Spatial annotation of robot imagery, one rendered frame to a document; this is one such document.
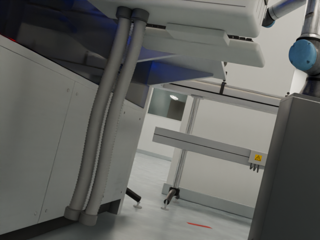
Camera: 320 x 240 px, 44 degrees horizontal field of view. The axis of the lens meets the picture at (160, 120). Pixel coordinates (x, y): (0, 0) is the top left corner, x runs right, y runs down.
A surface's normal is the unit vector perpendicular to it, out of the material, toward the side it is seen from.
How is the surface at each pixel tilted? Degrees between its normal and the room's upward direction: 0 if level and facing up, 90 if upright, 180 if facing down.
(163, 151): 90
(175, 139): 90
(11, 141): 90
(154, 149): 90
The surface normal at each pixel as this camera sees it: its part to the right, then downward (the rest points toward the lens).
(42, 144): 0.95, 0.22
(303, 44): -0.76, -0.09
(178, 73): -0.21, -0.10
